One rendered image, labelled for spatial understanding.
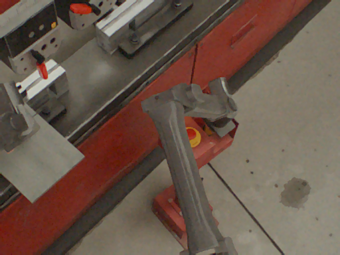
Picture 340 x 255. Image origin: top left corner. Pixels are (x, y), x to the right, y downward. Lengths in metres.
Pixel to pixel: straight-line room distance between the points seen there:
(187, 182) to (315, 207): 1.55
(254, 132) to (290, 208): 0.42
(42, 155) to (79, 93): 0.31
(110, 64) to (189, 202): 0.78
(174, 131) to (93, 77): 0.67
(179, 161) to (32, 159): 0.50
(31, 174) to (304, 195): 1.48
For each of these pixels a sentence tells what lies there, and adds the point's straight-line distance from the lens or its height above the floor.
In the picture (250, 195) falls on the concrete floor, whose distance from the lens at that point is 2.49.
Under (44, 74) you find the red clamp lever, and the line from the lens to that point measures 1.43.
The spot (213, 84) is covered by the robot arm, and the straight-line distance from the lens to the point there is 1.60.
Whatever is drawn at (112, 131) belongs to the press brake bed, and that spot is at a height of 0.69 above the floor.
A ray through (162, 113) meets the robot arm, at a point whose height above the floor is 1.33.
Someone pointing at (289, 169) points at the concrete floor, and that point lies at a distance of 2.59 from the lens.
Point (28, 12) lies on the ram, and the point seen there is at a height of 1.28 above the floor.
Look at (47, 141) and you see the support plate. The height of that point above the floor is 1.00.
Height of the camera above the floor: 2.26
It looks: 65 degrees down
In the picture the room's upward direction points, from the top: 8 degrees clockwise
